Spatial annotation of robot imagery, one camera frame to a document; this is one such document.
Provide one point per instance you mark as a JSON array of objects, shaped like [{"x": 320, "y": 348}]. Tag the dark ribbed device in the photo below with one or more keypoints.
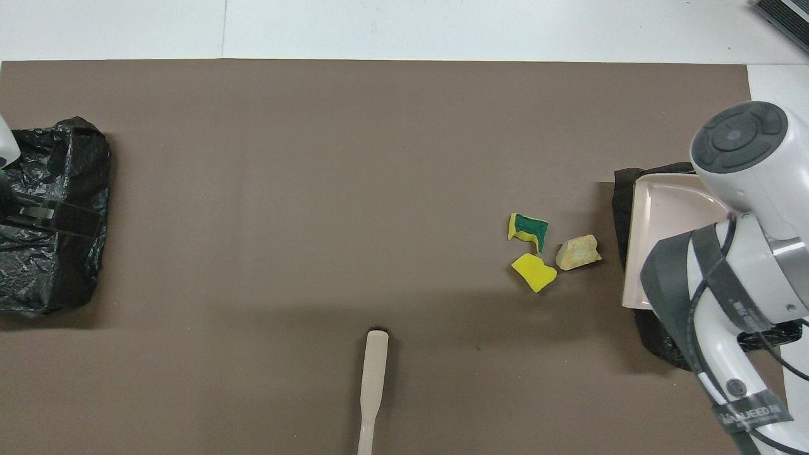
[{"x": 787, "y": 16}]

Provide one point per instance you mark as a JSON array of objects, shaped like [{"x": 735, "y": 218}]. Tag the brown table mat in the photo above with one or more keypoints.
[{"x": 316, "y": 158}]

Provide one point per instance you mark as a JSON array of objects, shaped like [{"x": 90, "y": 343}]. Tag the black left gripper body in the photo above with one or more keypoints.
[{"x": 28, "y": 215}]

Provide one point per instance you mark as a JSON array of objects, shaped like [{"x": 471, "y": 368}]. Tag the curled green yellow sponge piece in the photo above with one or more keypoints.
[{"x": 531, "y": 225}]

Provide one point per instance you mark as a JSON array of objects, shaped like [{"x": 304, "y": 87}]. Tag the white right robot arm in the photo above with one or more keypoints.
[{"x": 758, "y": 183}]

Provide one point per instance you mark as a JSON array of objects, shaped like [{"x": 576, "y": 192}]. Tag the beige sponge chunk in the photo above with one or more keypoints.
[{"x": 578, "y": 253}]

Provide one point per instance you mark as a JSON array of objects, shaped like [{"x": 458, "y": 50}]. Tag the black bag lined bin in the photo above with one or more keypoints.
[
  {"x": 63, "y": 272},
  {"x": 622, "y": 202}
]

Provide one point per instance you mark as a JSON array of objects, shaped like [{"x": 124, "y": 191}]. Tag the beige plastic dustpan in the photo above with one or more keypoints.
[{"x": 663, "y": 215}]

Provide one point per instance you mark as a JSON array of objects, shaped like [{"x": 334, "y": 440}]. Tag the plain yellow sponge piece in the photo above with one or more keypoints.
[{"x": 534, "y": 272}]

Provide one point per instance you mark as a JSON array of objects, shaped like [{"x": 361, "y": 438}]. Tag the beige brush black bristles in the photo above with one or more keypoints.
[{"x": 374, "y": 366}]

